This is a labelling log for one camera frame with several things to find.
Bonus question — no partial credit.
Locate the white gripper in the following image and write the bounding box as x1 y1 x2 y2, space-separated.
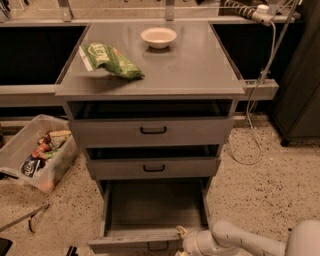
175 225 219 256

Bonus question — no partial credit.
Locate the grey bottom drawer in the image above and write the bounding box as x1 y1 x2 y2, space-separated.
89 178 208 254

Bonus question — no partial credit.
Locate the grey drawer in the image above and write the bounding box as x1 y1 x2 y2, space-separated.
87 157 221 180
69 117 233 148
89 178 208 254

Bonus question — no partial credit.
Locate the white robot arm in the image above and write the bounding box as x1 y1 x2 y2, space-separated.
175 220 320 256

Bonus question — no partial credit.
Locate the grey middle drawer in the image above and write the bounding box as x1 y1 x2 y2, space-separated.
87 157 221 180

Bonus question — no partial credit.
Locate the grey top drawer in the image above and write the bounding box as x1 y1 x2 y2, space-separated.
69 117 233 148

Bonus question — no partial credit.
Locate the grey drawer cabinet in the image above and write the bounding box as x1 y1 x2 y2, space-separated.
54 21 247 206

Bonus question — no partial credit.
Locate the black floor object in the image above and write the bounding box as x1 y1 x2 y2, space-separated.
66 246 78 256

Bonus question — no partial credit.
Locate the tan snack packet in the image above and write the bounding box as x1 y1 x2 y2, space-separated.
47 130 71 150

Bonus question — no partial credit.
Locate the clear plastic storage bin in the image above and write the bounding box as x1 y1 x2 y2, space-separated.
0 115 78 193

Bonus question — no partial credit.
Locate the red snack packet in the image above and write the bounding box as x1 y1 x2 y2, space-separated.
32 142 51 158

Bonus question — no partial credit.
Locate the blue snack packet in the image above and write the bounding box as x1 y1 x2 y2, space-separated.
21 159 41 178

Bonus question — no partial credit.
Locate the black device corner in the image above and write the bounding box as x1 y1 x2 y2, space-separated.
0 238 13 256

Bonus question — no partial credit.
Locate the dark grey side cabinet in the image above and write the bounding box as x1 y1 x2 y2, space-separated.
271 0 320 147

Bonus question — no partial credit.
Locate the green chip bag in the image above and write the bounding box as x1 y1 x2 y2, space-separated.
79 42 144 80

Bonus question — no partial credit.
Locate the white bowl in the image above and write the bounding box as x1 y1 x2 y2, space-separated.
141 27 177 49

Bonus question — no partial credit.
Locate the white power strip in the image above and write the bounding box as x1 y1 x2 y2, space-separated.
223 0 274 27

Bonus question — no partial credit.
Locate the white power cable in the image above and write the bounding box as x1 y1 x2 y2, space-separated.
227 20 277 166

